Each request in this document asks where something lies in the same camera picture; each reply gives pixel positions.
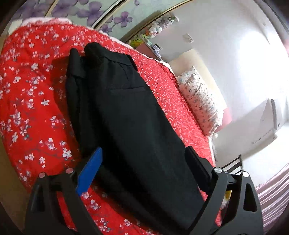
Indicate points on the floral white pillow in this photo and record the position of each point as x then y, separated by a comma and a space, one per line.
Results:
204, 105

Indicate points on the pink bedside table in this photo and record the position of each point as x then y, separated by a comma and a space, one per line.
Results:
150, 50

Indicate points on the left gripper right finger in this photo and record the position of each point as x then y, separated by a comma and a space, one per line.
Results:
243, 214

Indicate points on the black pants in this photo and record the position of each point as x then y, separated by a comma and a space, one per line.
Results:
143, 168

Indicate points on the black wooden chair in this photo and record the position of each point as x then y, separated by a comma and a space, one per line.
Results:
235, 167

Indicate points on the red floral bedspread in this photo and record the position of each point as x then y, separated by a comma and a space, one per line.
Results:
35, 127

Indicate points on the beige headboard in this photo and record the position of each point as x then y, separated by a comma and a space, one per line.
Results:
191, 58

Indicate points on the stuffed toy stack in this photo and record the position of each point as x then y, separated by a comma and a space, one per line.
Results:
152, 30

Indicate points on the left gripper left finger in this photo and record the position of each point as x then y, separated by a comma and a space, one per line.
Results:
55, 205

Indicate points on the purple flower wardrobe door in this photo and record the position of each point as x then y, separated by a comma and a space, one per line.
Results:
119, 19

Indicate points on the white air conditioner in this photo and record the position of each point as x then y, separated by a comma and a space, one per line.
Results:
269, 122

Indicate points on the white wall switch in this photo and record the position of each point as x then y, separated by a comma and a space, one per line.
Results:
188, 38

